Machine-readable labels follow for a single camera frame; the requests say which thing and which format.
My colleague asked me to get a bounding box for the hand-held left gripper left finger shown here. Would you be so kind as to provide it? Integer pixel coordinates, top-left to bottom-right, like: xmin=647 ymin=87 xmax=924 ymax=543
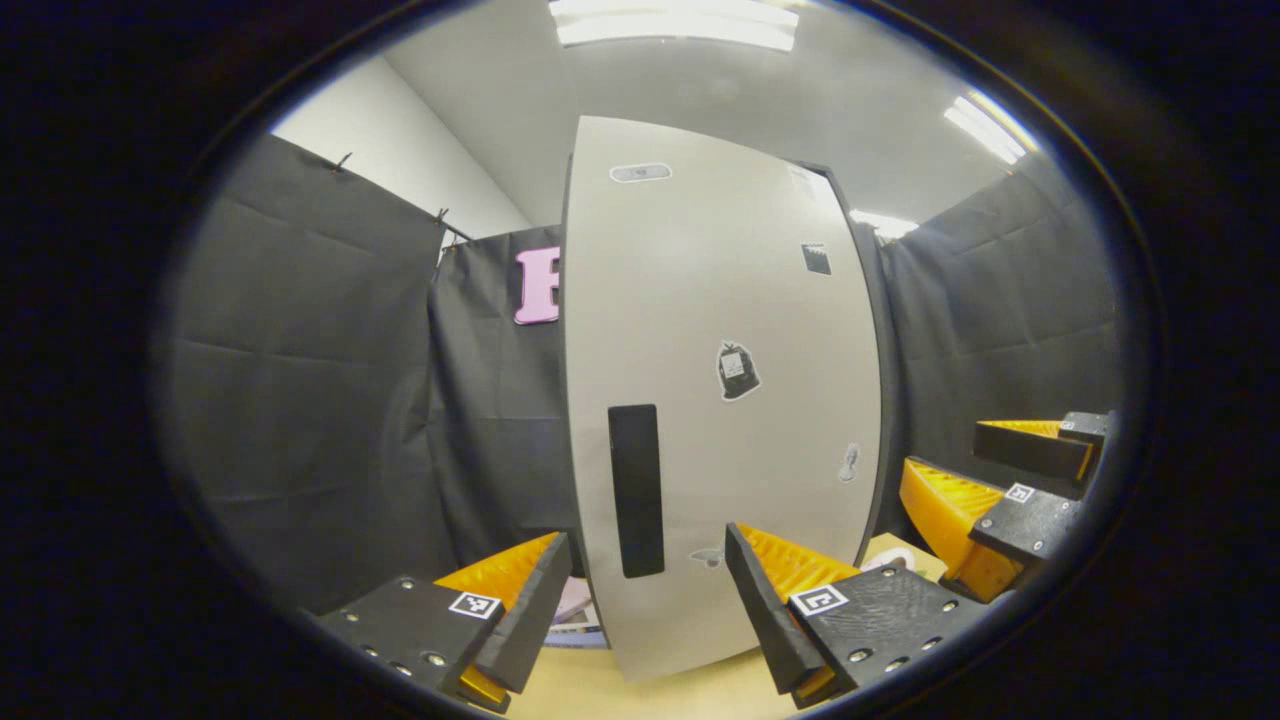
xmin=315 ymin=532 xmax=574 ymax=714

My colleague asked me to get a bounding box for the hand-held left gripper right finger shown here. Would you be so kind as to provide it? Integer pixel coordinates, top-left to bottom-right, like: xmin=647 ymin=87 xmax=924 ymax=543
xmin=725 ymin=521 xmax=987 ymax=710

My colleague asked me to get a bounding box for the grey cabinet door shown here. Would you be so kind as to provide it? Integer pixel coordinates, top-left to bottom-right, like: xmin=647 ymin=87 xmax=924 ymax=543
xmin=562 ymin=115 xmax=883 ymax=684

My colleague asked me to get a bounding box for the grey cabinet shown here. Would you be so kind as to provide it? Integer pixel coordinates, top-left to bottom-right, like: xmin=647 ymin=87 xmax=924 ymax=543
xmin=790 ymin=160 xmax=899 ymax=566

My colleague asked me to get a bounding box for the pink book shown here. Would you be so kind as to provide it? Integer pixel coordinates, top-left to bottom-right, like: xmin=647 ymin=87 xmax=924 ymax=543
xmin=553 ymin=576 xmax=598 ymax=627

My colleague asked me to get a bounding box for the black backdrop cloth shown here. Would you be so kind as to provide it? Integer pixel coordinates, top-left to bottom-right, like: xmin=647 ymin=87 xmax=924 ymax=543
xmin=150 ymin=133 xmax=1127 ymax=616

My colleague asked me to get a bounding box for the ceiling light panel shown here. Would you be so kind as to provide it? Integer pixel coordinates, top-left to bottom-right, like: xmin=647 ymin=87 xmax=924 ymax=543
xmin=943 ymin=90 xmax=1038 ymax=167
xmin=548 ymin=0 xmax=802 ymax=53

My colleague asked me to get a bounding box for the black door handle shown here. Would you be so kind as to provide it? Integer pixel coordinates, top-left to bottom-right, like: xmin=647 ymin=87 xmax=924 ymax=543
xmin=608 ymin=404 xmax=667 ymax=580

